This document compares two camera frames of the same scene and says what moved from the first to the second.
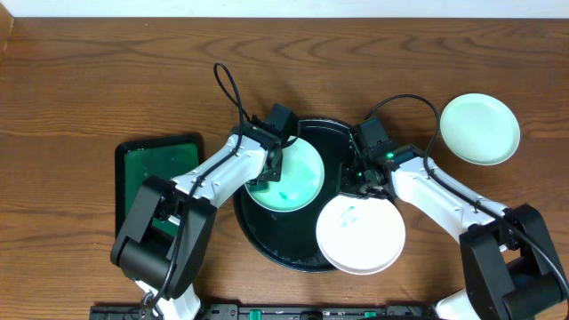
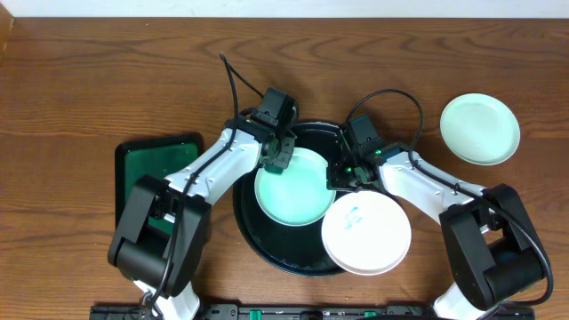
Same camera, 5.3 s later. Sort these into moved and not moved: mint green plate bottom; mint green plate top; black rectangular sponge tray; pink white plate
Moved: mint green plate bottom
Not moved: mint green plate top; pink white plate; black rectangular sponge tray
